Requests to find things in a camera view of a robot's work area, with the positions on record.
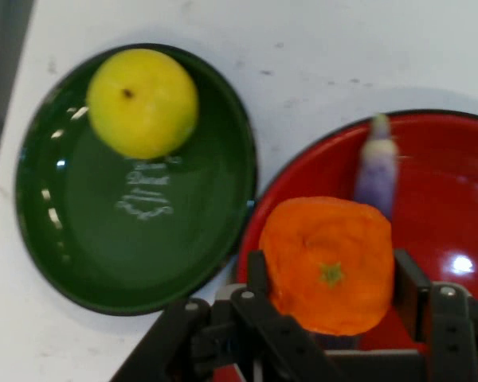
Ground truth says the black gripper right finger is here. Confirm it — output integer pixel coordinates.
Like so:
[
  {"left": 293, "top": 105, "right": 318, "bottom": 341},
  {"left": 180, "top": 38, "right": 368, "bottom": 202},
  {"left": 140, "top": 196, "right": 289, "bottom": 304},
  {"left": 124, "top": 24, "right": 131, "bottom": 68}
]
[{"left": 393, "top": 248, "right": 478, "bottom": 382}]

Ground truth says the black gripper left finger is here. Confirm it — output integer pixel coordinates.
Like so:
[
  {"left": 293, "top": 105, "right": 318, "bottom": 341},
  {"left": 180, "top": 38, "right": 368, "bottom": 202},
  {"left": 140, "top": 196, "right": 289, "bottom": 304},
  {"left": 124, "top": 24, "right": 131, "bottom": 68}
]
[{"left": 111, "top": 249, "right": 346, "bottom": 382}]

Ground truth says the orange toy tangerine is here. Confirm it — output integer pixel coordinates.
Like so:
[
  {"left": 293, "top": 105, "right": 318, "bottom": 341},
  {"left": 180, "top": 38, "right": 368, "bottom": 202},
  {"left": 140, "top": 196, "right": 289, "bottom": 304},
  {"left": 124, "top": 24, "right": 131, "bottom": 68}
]
[{"left": 257, "top": 195, "right": 396, "bottom": 336}]

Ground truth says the red round plate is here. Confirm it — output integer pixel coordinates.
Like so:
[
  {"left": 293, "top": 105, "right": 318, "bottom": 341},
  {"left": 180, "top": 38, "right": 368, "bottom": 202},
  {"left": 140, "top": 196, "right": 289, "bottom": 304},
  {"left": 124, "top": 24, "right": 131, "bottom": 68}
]
[{"left": 213, "top": 109, "right": 478, "bottom": 382}]

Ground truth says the purple toy eggplant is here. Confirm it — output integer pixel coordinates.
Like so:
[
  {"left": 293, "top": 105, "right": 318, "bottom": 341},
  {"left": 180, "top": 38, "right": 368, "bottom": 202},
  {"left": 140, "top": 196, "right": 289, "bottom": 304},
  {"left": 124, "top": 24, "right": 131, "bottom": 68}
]
[{"left": 314, "top": 113, "right": 401, "bottom": 351}]

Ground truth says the green round plate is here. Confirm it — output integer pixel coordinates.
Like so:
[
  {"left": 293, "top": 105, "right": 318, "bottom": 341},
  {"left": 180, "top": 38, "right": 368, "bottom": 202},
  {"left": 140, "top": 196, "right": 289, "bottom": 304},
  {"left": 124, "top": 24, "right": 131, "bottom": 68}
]
[{"left": 14, "top": 42, "right": 259, "bottom": 318}]

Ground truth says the yellow-green toy apple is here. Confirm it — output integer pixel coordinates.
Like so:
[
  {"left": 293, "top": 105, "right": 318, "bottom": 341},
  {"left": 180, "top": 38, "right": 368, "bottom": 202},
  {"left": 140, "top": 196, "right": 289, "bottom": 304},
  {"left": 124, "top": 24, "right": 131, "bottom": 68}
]
[{"left": 85, "top": 48, "right": 201, "bottom": 161}]

